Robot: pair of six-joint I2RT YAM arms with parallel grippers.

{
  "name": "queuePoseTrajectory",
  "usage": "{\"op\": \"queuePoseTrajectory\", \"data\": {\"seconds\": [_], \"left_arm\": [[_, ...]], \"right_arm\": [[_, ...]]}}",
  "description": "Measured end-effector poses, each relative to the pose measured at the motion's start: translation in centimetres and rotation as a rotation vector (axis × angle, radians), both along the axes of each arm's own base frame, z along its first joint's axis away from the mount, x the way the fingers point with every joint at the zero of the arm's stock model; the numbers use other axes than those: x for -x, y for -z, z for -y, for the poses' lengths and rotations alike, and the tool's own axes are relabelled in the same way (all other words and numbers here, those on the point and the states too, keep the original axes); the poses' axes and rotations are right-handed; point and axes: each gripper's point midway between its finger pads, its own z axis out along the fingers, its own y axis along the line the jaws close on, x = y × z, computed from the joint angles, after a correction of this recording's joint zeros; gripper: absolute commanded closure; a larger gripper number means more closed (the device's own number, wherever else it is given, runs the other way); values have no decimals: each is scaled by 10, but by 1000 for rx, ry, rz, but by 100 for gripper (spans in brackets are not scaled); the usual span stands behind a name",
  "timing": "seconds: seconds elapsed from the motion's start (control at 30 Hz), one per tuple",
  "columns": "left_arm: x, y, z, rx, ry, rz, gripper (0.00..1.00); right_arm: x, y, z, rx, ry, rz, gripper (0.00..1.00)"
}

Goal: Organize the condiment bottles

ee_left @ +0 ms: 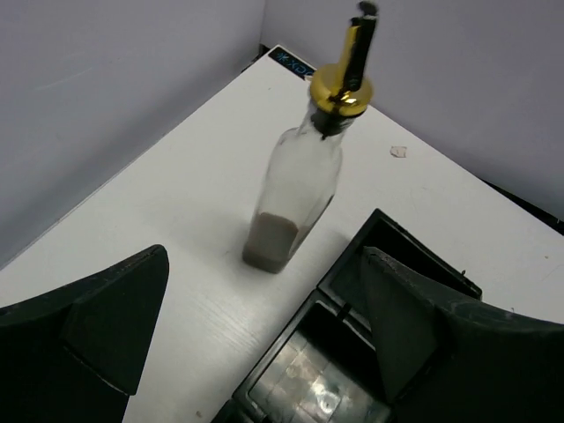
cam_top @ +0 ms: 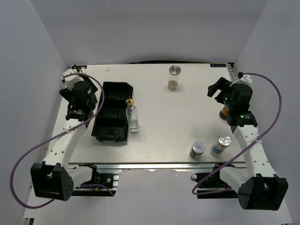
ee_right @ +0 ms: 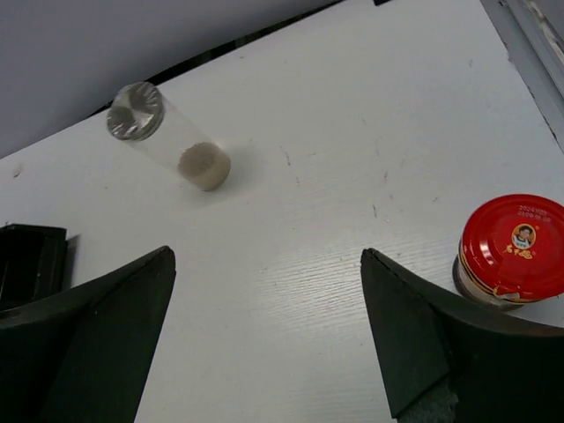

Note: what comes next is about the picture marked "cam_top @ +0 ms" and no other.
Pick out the red cap amber sauce bottle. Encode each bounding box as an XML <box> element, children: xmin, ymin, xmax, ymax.
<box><xmin>219</xmin><ymin>105</ymin><xmax>228</xmax><ymax>120</ymax></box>

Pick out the tall clear jar with grains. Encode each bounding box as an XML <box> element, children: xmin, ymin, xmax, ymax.
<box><xmin>167</xmin><ymin>65</ymin><xmax>181</xmax><ymax>90</ymax></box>

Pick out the blue label silver lid jar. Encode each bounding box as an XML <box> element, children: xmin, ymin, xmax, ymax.
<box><xmin>210</xmin><ymin>135</ymin><xmax>232</xmax><ymax>156</ymax></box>

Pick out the black divided organizer tray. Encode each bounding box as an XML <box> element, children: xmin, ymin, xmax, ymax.
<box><xmin>91</xmin><ymin>82</ymin><xmax>134</xmax><ymax>143</ymax></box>

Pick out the square glass oil bottle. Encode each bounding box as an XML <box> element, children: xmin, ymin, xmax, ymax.
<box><xmin>126</xmin><ymin>98</ymin><xmax>139</xmax><ymax>132</ymax></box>

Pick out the small jar white red lid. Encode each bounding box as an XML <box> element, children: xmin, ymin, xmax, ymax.
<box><xmin>189</xmin><ymin>141</ymin><xmax>206</xmax><ymax>159</ymax></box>

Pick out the round glass bottle gold spout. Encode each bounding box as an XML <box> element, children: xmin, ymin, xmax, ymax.
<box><xmin>72</xmin><ymin>64</ymin><xmax>83</xmax><ymax>73</ymax></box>

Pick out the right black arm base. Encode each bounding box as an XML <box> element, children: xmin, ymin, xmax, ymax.
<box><xmin>190</xmin><ymin>171</ymin><xmax>238</xmax><ymax>199</ymax></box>

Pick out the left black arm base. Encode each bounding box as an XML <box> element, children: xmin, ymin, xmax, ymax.
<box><xmin>67</xmin><ymin>164</ymin><xmax>119</xmax><ymax>197</ymax></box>

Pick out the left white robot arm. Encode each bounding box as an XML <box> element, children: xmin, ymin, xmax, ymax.
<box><xmin>30</xmin><ymin>77</ymin><xmax>99</xmax><ymax>201</ymax></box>

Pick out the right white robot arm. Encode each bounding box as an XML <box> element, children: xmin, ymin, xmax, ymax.
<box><xmin>208</xmin><ymin>75</ymin><xmax>288</xmax><ymax>210</ymax></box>

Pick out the right blue table sticker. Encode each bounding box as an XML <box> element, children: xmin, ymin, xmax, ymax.
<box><xmin>210</xmin><ymin>63</ymin><xmax>227</xmax><ymax>68</ymax></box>

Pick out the blue table sticker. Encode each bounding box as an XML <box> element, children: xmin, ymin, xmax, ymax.
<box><xmin>73</xmin><ymin>65</ymin><xmax>87</xmax><ymax>69</ymax></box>
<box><xmin>210</xmin><ymin>63</ymin><xmax>227</xmax><ymax>68</ymax></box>

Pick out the left blue table sticker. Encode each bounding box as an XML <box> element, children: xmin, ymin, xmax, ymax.
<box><xmin>73</xmin><ymin>65</ymin><xmax>87</xmax><ymax>69</ymax></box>

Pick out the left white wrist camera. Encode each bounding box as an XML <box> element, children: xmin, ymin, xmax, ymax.
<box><xmin>60</xmin><ymin>68</ymin><xmax>82</xmax><ymax>90</ymax></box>

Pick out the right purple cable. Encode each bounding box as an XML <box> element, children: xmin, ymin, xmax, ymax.
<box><xmin>192</xmin><ymin>72</ymin><xmax>283</xmax><ymax>195</ymax></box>

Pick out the aluminium table frame rail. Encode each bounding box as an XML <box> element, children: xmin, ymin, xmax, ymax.
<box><xmin>70</xmin><ymin>161</ymin><xmax>244</xmax><ymax>173</ymax></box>

